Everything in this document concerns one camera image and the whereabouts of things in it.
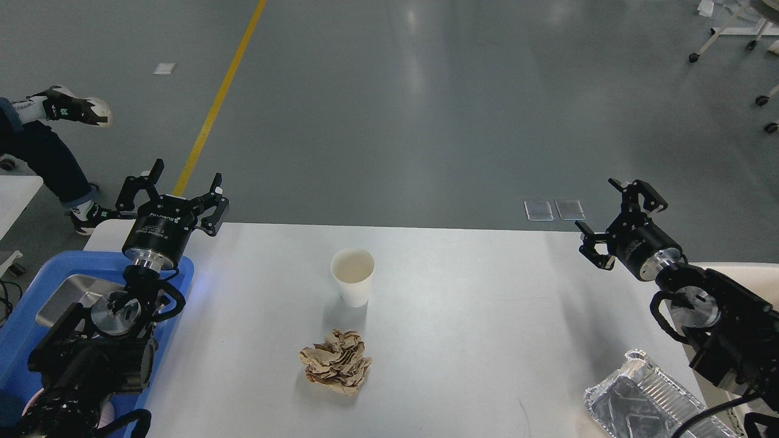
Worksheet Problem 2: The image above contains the white wheeled cart frame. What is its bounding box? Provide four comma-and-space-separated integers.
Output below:
688, 0, 779, 134

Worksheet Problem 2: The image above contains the black cable at left edge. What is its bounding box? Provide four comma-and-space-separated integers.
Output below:
0, 279, 25, 323

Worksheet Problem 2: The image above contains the right floor socket cover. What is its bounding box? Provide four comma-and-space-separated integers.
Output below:
554, 200, 587, 221

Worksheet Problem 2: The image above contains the floor socket cover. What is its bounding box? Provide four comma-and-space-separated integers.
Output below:
554, 200, 587, 221
523, 200, 554, 222

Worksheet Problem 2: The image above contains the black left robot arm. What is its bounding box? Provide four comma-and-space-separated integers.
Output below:
9, 159, 230, 437

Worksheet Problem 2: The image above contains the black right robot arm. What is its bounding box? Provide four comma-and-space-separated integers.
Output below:
575, 178, 777, 437

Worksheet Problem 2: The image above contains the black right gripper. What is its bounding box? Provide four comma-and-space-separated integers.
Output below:
574, 178, 683, 281

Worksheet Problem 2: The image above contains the aluminium foil tray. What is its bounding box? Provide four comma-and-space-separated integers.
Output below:
584, 349, 718, 437

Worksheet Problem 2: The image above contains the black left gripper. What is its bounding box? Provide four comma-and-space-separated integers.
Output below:
115, 159, 230, 272

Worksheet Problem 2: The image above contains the stainless steel rectangular tray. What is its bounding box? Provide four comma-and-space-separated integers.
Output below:
35, 274, 125, 328

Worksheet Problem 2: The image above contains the white plastic bin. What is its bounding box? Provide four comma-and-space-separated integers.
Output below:
669, 262, 778, 328

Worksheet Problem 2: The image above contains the crumpled brown paper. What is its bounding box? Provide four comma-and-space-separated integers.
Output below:
298, 328, 373, 397

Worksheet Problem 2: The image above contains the white paper cup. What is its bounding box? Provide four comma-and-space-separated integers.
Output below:
330, 248, 376, 308

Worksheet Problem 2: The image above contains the white side table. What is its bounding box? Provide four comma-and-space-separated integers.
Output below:
1, 175, 43, 277

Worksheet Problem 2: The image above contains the pink ribbed mug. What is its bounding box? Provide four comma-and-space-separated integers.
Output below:
19, 389, 115, 437

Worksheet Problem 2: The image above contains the left floor socket cover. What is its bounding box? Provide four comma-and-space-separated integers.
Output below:
523, 200, 554, 222

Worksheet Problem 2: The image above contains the person in black sweater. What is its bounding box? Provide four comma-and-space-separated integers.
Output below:
1, 85, 124, 235

